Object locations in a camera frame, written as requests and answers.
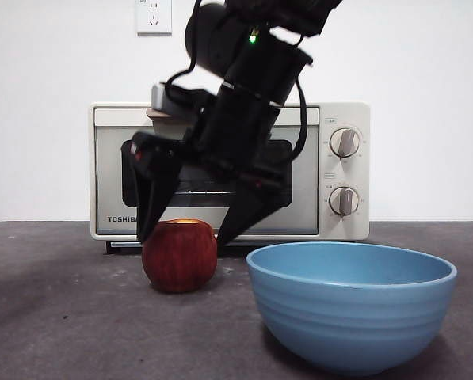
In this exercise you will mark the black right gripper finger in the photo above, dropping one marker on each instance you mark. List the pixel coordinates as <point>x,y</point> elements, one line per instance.
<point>252,202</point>
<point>153,178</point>

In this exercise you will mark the glass oven door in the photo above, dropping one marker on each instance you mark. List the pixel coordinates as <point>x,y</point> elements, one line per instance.
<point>109,178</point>

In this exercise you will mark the red apple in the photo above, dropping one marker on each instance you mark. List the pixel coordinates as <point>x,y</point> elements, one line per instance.
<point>178,261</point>

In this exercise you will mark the blue bowl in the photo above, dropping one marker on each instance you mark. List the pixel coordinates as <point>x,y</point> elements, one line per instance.
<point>351,324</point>

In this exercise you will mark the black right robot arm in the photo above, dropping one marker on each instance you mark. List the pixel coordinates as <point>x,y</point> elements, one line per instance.
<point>260,79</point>

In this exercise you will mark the cream Toshiba toaster oven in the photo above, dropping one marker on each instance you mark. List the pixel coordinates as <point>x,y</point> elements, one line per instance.
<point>351,112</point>

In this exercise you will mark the cream timer knob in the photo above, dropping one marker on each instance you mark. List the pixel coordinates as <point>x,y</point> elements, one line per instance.
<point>344,201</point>

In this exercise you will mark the cream temperature knob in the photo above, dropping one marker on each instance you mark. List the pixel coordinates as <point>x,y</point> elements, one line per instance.
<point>344,143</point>

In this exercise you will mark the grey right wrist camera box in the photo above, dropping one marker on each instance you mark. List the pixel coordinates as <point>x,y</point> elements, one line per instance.
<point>159,97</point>

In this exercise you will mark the white wall socket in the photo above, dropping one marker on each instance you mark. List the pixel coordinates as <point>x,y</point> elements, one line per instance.
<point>153,27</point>

